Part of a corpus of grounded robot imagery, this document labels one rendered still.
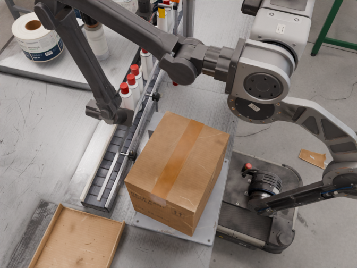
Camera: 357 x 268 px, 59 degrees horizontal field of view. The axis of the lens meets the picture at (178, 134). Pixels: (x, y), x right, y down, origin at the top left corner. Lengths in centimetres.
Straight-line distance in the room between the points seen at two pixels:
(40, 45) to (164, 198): 103
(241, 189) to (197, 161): 95
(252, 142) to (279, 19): 166
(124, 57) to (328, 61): 203
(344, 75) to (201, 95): 181
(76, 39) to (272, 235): 140
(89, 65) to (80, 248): 65
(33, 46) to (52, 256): 96
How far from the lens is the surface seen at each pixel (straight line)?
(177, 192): 96
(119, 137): 136
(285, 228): 189
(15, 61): 181
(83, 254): 125
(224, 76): 77
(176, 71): 80
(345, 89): 300
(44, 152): 147
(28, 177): 144
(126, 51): 170
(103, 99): 107
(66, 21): 93
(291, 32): 81
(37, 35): 168
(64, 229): 130
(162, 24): 165
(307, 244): 222
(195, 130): 107
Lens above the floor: 201
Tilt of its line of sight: 57 degrees down
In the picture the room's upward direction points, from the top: straight up
